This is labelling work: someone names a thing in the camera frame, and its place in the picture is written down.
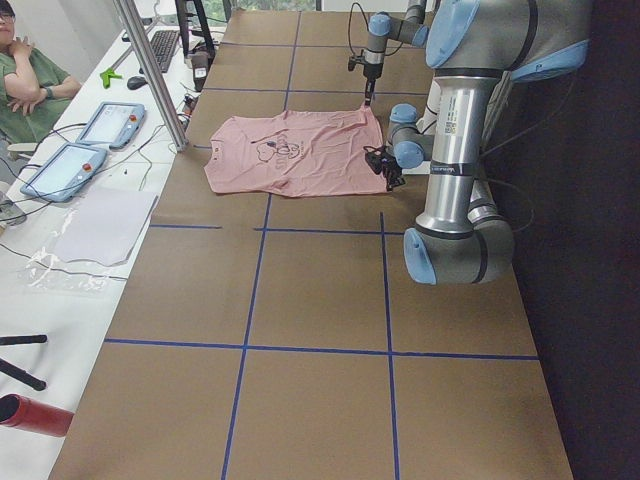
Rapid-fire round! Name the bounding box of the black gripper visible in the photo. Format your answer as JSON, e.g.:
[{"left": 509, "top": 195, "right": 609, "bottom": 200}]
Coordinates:
[
  {"left": 347, "top": 49, "right": 385, "bottom": 106},
  {"left": 364, "top": 146, "right": 406, "bottom": 192}
]

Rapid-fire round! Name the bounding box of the pink Snoopy t-shirt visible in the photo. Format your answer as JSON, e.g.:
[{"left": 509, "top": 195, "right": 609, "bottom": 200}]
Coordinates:
[{"left": 204, "top": 105, "right": 386, "bottom": 198}]

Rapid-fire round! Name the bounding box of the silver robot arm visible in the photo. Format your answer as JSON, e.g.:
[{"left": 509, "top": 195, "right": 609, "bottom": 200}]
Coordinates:
[
  {"left": 347, "top": 1, "right": 429, "bottom": 106},
  {"left": 350, "top": 1, "right": 592, "bottom": 285}
]

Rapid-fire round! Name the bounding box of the black electronics box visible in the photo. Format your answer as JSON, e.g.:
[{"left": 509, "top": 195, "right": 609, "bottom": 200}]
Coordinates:
[{"left": 190, "top": 51, "right": 210, "bottom": 92}]

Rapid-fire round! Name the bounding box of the black keyboard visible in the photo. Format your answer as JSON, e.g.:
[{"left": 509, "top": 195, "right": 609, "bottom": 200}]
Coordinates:
[{"left": 150, "top": 30, "right": 180, "bottom": 73}]

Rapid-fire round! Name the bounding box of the black computer mouse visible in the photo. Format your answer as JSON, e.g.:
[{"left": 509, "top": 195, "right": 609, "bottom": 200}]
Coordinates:
[{"left": 126, "top": 76, "right": 147, "bottom": 91}]

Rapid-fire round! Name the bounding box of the upper teach pendant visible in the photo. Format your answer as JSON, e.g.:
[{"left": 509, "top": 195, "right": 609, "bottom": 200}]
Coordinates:
[{"left": 76, "top": 102, "right": 146, "bottom": 150}]

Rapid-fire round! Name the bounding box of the teach pendant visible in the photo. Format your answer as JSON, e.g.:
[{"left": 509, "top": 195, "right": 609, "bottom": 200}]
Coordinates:
[
  {"left": 20, "top": 142, "right": 107, "bottom": 203},
  {"left": 76, "top": 102, "right": 146, "bottom": 150}
]

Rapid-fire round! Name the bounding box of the green plastic tool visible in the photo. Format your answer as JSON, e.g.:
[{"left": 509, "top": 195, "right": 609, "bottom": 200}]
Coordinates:
[{"left": 99, "top": 68, "right": 123, "bottom": 89}]

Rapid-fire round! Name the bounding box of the lower teach pendant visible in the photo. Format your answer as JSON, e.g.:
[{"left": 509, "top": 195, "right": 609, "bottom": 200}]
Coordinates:
[{"left": 20, "top": 142, "right": 107, "bottom": 203}]

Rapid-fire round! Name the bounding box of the seated person green shirt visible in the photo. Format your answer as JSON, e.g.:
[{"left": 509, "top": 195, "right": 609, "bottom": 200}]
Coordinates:
[{"left": 1, "top": 1, "right": 81, "bottom": 144}]

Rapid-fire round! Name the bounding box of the red cylinder bottle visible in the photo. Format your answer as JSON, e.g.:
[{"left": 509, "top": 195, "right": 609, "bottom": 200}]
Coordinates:
[{"left": 1, "top": 394, "right": 74, "bottom": 437}]

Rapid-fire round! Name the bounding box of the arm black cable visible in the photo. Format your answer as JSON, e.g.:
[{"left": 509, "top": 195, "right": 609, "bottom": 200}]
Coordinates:
[
  {"left": 347, "top": 1, "right": 371, "bottom": 66},
  {"left": 474, "top": 74, "right": 536, "bottom": 236}
]

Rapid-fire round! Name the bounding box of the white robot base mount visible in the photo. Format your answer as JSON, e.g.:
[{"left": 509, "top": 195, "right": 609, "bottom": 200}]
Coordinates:
[{"left": 417, "top": 79, "right": 441, "bottom": 135}]

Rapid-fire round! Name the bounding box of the aluminium frame post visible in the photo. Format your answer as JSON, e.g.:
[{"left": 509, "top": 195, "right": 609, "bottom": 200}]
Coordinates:
[{"left": 114, "top": 0, "right": 188, "bottom": 152}]

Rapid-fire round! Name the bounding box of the black camera tripod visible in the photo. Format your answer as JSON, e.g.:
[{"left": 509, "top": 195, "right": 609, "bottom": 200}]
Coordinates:
[{"left": 1, "top": 334, "right": 48, "bottom": 392}]

